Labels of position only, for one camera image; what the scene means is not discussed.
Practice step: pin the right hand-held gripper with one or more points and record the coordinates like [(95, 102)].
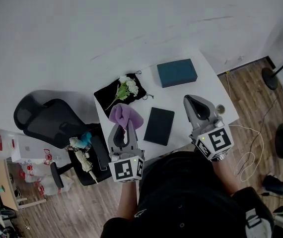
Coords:
[(216, 140)]

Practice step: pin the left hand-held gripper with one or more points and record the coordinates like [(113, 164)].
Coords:
[(126, 168)]

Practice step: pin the purple cloth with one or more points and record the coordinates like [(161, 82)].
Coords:
[(125, 114)]

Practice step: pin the black notebook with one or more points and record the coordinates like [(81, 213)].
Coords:
[(159, 126)]

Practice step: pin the person's right forearm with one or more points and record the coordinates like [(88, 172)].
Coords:
[(224, 177)]

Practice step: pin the person's left forearm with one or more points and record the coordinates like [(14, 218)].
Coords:
[(127, 199)]

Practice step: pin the round desk grommet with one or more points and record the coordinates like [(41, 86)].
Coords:
[(221, 109)]

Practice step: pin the beige folded umbrella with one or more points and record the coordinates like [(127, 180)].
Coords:
[(85, 165)]

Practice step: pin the dark teal box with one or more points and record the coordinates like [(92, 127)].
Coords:
[(176, 72)]

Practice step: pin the silver wristwatch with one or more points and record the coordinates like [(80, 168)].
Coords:
[(219, 157)]

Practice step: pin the white artificial flower bouquet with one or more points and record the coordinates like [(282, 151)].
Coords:
[(129, 84)]

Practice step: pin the black office chair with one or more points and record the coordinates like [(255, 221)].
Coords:
[(49, 123)]

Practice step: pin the person's black shirt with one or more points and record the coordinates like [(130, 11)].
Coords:
[(181, 197)]

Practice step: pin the clear plastic bag red print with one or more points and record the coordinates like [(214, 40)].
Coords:
[(44, 180)]

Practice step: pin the white cardboard box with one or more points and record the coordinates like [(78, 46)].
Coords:
[(29, 149)]

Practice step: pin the light wooden side table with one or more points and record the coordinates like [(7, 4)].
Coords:
[(5, 182)]

